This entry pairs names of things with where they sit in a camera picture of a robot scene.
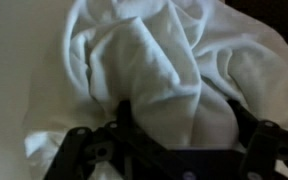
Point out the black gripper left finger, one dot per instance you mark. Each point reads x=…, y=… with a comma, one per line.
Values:
x=140, y=143

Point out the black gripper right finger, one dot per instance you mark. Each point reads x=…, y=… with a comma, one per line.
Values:
x=267, y=146

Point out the white cloth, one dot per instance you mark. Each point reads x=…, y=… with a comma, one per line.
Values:
x=150, y=66

